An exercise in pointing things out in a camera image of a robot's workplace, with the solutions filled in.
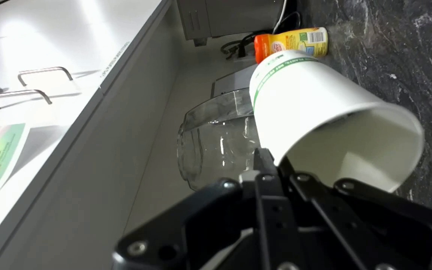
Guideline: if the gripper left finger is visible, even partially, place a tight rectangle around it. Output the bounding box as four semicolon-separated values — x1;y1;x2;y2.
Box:
112;148;296;270

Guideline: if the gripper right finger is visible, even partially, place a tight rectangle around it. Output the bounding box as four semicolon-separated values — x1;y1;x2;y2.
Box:
279;157;432;270

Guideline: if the white paper cup green stripe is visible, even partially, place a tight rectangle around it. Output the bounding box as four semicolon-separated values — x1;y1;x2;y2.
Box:
249;50;425;194

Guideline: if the clear glass bowl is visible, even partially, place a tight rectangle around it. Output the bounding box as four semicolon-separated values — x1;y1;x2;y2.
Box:
176;88;262;192

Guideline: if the yellow bottle with orange cap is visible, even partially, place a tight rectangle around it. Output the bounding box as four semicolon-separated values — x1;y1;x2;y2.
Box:
254;27;329;64

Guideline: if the grey appliance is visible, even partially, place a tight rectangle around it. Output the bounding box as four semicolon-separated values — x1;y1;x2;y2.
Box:
176;0;288;48

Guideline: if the black cable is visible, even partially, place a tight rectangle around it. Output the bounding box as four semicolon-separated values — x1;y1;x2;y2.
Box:
220;11;301;61

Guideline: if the white wall cabinet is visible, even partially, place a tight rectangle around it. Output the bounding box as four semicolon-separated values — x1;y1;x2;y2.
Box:
0;0;173;270

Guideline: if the silver cabinet door handle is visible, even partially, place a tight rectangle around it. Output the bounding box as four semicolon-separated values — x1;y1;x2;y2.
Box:
17;66;74;88
0;89;53;111

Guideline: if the white cable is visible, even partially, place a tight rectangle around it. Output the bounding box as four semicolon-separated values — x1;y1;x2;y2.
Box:
272;0;288;35

